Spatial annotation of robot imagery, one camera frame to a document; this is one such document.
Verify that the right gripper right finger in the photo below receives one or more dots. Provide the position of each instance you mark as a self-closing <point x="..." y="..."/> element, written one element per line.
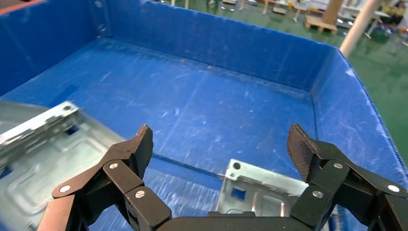
<point x="331" y="178"/>

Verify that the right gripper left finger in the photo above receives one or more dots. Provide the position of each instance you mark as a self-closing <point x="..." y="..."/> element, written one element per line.
<point x="127" y="181"/>

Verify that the stamped sheet metal part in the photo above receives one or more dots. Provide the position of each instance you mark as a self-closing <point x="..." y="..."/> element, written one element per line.
<point x="12" y="110"/>
<point x="47" y="178"/>
<point x="255" y="181"/>

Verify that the blue corrugated plastic box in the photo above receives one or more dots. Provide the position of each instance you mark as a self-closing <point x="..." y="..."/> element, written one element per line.
<point x="207" y="95"/>

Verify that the wooden pallet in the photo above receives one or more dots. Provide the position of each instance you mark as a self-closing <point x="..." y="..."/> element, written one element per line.
<point x="320" y="24"/>

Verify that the brown cardboard column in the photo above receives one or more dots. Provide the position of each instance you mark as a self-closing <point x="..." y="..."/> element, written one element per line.
<point x="333" y="11"/>

